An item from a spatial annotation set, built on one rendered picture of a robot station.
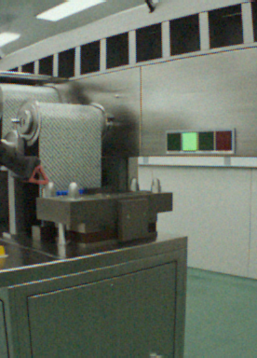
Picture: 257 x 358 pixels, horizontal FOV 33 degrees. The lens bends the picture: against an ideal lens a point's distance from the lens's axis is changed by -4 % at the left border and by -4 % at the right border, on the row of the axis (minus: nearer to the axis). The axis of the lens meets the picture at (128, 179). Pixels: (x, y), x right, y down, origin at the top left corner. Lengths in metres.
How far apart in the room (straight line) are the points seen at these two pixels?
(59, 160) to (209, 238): 2.99
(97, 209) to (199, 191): 3.07
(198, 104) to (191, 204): 3.03
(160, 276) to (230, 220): 2.76
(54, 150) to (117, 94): 0.34
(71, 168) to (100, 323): 0.49
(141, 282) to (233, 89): 0.59
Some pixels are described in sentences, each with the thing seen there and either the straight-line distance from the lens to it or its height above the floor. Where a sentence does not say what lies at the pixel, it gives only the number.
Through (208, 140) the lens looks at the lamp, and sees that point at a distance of 1.26.
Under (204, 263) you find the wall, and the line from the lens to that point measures 4.27.
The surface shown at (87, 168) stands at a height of 1.11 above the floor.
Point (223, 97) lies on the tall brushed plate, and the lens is 1.25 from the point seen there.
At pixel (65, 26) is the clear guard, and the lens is 1.86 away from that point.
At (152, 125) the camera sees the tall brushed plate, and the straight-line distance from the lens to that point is 1.41.
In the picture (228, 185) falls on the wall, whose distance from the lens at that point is 4.01.
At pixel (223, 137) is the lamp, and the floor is 1.19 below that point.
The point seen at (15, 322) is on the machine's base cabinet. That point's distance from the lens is 1.02.
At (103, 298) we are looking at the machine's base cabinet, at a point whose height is 0.77.
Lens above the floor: 1.14
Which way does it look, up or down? 3 degrees down
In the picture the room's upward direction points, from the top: straight up
